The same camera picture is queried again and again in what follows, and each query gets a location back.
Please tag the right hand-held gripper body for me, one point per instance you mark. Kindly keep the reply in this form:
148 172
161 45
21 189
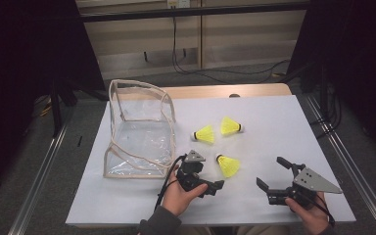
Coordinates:
310 182

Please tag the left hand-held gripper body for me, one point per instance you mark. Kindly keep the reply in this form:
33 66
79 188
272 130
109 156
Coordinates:
192 169

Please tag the yellow shuttlecock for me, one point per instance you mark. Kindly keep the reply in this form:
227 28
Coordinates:
205 134
229 166
228 126

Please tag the clear plastic bag beige trim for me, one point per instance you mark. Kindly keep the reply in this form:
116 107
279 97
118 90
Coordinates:
143 140

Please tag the person's left hand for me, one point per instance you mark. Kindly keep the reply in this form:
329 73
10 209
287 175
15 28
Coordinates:
176 197

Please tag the person's right hand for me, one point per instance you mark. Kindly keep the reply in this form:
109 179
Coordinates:
311 217

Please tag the wooden table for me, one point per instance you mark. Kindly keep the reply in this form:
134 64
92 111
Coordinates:
225 90

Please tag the white table board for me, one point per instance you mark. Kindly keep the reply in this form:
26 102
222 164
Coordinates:
111 209

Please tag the small black floor object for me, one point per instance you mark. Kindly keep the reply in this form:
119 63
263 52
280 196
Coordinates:
79 141

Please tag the dark curtain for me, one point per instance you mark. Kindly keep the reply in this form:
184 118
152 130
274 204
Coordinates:
19 49
355 49

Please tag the black metal stand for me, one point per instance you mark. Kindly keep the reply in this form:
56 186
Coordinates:
56 111

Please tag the black horizontal bar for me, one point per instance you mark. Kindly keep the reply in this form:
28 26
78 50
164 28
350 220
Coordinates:
192 11

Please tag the metal floor rail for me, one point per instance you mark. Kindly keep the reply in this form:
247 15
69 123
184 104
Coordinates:
353 173
37 179

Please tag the white wall socket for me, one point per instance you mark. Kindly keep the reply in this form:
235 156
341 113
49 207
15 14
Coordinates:
178 3

